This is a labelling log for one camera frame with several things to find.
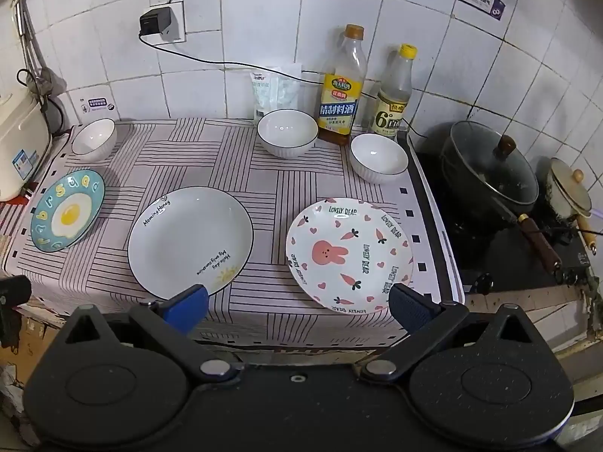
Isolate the purple wall sticker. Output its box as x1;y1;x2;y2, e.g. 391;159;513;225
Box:
459;0;507;22

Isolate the rabbit and carrot plate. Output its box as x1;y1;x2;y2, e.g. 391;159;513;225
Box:
286;198;414;315

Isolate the white plastic bag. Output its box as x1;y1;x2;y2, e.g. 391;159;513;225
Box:
249;62;302;125

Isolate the white wall label sticker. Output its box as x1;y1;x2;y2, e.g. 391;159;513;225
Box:
78;94;118;116

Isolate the blue fried egg plate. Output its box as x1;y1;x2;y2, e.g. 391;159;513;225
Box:
31;169;105;252

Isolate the large white plate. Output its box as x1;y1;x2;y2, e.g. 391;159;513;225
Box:
127;187;255;301

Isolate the cream rice cooker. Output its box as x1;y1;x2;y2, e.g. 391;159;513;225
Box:
0;92;52;203

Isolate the white wall socket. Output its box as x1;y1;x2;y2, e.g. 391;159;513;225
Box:
141;1;188;47

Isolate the grey wall pipe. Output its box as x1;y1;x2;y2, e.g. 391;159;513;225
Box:
12;0;52;90

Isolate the black power adapter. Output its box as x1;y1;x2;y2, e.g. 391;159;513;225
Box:
139;7;174;41

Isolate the cream lidded pot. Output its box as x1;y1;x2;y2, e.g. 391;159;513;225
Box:
546;157;599;255

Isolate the black wok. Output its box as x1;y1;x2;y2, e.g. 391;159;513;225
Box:
438;122;563;274

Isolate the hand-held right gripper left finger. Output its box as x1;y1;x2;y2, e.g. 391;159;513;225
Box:
63;284;241;384

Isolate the striped pink tablecloth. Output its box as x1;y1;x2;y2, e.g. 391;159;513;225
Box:
0;118;467;344

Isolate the small vinegar bottle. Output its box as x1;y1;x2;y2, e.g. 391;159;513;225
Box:
372;44;418;141

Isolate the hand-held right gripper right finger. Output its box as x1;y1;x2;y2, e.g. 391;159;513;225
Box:
353;284;535;384

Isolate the yellow label cooking wine bottle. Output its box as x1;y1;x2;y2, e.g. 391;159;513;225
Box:
317;24;368;147

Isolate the black gas stove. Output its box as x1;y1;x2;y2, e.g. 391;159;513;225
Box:
410;136;603;293

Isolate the white ribbed bowl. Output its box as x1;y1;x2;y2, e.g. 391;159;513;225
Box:
70;119;118;162
349;133;409;184
257;109;318;159

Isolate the dark cooking pot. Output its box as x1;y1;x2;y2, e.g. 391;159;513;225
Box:
447;121;540;208

